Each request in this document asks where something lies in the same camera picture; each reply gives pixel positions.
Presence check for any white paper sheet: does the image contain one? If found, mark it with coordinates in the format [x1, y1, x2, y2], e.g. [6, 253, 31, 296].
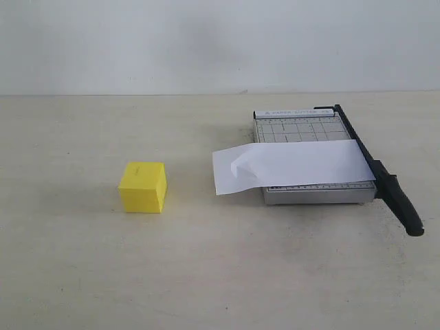
[212, 140, 375, 195]

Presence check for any yellow foam cube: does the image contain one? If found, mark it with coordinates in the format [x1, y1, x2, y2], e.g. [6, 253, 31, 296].
[118, 162, 167, 214]

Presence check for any black cutter blade lever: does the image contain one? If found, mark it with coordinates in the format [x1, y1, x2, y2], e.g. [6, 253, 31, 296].
[333, 104, 424, 237]

